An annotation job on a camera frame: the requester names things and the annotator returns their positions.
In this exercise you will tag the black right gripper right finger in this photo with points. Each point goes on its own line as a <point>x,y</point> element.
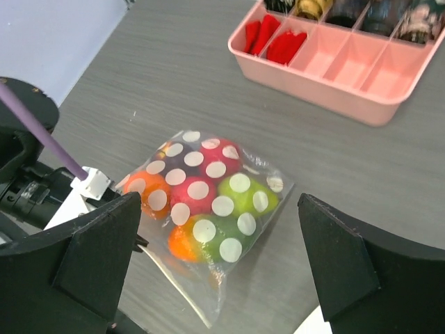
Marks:
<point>369,280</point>

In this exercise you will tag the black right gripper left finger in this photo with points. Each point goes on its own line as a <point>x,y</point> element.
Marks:
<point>69,278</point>

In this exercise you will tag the orange tangerine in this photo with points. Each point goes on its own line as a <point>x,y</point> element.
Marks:
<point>154,192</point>

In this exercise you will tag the orange green mango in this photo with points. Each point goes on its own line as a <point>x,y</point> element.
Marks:
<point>212,239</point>

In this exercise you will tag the red apple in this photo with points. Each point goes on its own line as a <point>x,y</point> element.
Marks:
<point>195,194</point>

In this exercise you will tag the clear polka dot zip bag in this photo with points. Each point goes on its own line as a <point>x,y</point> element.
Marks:
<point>202,284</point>

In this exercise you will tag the green pear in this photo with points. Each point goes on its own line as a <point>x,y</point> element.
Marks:
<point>248,195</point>

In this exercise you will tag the dark purple plum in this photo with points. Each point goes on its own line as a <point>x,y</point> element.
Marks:
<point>172,153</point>

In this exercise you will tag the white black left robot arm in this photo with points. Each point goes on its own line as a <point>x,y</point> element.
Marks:
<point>31,191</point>

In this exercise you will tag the pink divided organizer box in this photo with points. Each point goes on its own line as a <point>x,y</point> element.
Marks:
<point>358,75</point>

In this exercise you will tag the red item compartment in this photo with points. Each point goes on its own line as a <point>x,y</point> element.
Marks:
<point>284,47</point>
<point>258,33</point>

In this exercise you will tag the black pink floral roll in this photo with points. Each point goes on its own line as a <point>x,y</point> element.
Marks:
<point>422,22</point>

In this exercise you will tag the black dotted sock roll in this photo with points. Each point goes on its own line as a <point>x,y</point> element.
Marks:
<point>382,16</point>

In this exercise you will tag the dark brown sock roll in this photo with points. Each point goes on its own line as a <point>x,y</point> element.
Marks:
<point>345,12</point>

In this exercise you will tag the red item left compartment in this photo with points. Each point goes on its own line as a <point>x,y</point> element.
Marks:
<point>258,33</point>

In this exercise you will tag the yellow black patterned roll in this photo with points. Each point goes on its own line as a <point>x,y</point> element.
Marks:
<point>312,9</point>

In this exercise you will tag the black floral sock roll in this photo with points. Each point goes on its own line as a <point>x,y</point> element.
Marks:
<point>279,6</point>

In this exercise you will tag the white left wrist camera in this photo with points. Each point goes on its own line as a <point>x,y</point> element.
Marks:
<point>86,196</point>

